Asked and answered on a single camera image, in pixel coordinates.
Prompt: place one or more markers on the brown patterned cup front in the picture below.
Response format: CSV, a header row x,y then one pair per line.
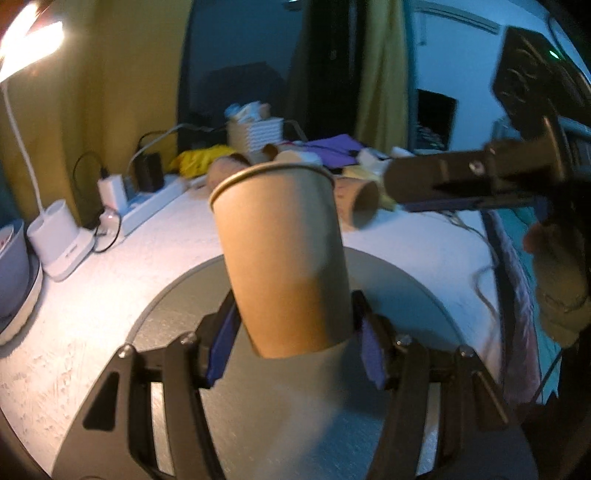
x,y
357,201

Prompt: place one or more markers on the white desk lamp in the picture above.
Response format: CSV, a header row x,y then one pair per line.
x,y
40,97

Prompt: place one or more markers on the plain brown paper cup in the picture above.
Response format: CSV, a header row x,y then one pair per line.
x,y
282,247

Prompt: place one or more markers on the white power strip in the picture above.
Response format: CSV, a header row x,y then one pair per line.
x,y
140,209

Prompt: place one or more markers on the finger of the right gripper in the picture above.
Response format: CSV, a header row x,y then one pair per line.
x,y
432,204
444,177

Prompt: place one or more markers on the white green paper cup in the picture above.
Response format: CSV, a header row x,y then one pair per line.
x,y
299,157

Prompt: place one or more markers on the black monitor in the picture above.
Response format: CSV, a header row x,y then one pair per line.
x,y
435,120

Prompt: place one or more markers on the person's right hand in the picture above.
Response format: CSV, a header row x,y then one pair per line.
x,y
562,289

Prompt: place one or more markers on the patterned brown paper cup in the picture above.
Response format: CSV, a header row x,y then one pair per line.
x,y
224,167

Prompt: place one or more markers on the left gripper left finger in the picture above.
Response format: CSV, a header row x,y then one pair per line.
x,y
112,435

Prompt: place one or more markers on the black power adapter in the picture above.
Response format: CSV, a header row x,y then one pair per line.
x,y
148,172

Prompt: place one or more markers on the yellow cloth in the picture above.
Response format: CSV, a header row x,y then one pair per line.
x,y
195,163

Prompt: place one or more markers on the brown paper cup behind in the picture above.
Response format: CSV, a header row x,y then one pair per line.
x,y
271,151

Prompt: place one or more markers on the purple bowl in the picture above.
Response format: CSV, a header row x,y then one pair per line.
x,y
14,267

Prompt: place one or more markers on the purple cloth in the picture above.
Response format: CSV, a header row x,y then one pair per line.
x,y
336,152

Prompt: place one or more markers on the yellow green curtain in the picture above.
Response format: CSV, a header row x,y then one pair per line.
x,y
335,67

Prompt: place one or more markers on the white woven basket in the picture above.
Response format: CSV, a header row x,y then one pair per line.
x,y
252,136

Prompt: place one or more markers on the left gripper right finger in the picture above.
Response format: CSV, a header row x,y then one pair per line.
x,y
479,434

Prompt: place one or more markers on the white charger plug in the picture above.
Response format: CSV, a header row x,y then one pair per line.
x,y
112,193

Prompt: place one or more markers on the round grey placemat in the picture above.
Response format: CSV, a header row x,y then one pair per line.
x,y
314,416

